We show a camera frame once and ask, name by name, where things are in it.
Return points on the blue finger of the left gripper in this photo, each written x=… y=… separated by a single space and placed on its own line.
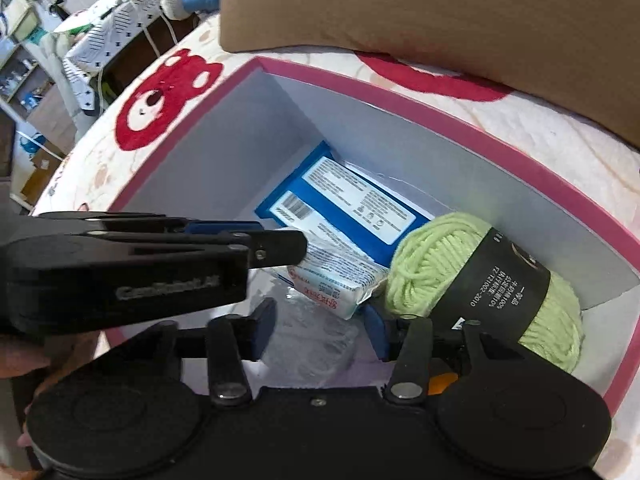
x=202 y=227

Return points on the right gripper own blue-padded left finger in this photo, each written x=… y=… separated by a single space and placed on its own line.
x=231 y=340

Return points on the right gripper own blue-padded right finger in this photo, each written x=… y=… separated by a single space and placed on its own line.
x=408 y=344

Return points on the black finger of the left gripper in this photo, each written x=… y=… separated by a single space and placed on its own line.
x=269 y=249

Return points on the small blue-white tissue pack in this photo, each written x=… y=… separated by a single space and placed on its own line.
x=335 y=278

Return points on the purple plush toy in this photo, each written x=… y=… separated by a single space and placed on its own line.
x=360 y=371

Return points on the person's left hand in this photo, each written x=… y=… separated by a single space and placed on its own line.
x=20 y=358

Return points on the orange makeup sponge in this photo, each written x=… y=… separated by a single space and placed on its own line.
x=439 y=383

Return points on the blue snack packet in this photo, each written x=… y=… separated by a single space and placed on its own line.
x=330 y=201

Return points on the pink cardboard box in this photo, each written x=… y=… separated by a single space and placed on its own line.
x=259 y=123

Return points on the clear plastic cotton pack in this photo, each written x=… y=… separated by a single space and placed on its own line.
x=309 y=346

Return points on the green yarn ball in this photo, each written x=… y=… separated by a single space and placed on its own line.
x=458 y=268

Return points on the cream bear-print blanket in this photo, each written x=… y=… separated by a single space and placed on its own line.
x=584 y=155

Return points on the white shelf cabinet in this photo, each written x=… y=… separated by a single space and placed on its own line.
x=34 y=91

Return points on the patterned-cloth side table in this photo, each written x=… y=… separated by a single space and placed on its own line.
x=91 y=54

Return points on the brown cloud pillow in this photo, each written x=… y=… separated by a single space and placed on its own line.
x=579 y=54

